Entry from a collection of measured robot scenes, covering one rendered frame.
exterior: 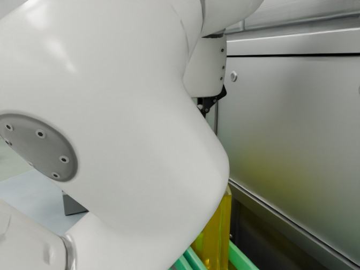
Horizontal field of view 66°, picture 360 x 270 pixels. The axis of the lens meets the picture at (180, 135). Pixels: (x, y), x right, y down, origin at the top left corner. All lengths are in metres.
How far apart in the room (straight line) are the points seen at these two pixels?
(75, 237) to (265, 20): 0.46
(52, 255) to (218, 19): 0.20
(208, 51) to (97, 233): 0.32
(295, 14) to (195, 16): 0.33
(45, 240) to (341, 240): 0.40
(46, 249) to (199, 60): 0.33
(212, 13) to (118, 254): 0.18
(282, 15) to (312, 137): 0.20
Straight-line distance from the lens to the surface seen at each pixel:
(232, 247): 0.53
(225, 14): 0.25
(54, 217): 1.11
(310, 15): 0.48
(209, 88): 0.46
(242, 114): 0.59
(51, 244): 0.19
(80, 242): 0.19
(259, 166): 0.57
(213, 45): 0.44
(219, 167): 0.15
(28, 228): 0.18
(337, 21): 0.48
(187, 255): 0.53
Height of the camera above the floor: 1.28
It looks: 15 degrees down
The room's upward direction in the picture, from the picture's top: straight up
